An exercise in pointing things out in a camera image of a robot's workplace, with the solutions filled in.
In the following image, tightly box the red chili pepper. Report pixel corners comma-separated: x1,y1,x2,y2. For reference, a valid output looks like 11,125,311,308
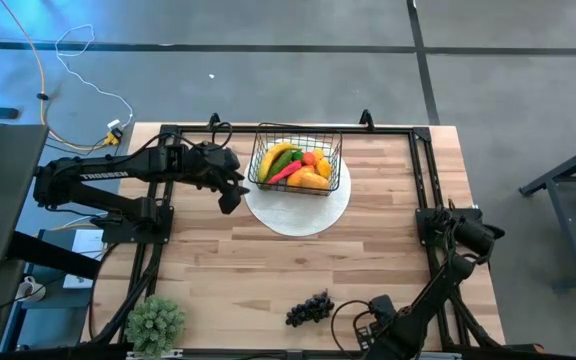
266,159,303,186

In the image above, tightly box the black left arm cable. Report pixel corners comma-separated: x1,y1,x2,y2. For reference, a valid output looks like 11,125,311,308
210,121,233,149

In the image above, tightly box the white round woven placemat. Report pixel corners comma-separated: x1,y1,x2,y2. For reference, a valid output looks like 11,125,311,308
242,134,353,238

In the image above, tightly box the black desk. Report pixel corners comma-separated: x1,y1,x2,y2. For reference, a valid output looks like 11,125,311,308
0,124,50,269

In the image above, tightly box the yellow floor cable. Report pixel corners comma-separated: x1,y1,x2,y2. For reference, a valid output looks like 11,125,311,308
0,0,119,151

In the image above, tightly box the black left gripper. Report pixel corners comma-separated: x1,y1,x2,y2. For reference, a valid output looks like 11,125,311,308
187,142,250,215

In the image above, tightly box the green artificial plant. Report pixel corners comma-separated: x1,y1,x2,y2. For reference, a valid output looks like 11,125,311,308
124,293,187,359

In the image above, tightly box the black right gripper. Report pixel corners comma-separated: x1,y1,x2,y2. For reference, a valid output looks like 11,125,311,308
356,294,404,359

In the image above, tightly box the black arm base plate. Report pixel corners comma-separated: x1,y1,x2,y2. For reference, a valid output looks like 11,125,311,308
101,205,174,245
416,207,489,247

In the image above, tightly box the orange mango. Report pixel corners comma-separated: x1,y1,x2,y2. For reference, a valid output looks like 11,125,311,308
286,164,314,189

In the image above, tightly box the green cucumber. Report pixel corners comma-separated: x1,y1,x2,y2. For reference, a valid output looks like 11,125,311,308
266,148,297,177

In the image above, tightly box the black desk leg beam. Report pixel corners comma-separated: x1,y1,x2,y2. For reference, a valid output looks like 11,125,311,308
6,230,102,281

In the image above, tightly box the dark grey side table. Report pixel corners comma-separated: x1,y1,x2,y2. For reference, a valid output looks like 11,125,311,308
517,135,576,291

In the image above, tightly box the yellow banana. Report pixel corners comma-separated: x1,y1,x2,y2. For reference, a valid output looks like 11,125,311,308
257,142,302,184

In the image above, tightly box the white mug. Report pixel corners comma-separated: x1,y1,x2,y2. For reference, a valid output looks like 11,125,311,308
16,274,48,304

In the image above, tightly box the black wire basket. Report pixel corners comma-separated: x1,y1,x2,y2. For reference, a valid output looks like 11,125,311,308
247,122,344,197

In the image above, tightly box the white paper sheet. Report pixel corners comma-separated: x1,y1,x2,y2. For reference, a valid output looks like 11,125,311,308
62,228,107,290

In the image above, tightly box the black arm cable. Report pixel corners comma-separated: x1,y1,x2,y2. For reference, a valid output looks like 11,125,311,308
210,121,233,149
330,299,372,359

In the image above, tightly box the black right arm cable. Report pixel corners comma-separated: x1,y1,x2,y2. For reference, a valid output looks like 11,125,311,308
330,299,372,359

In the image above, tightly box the white floor cable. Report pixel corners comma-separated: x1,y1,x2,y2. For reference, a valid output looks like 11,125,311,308
55,23,135,129

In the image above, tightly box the dark purple grape bunch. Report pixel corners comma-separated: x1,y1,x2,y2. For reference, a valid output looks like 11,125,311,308
285,289,336,329

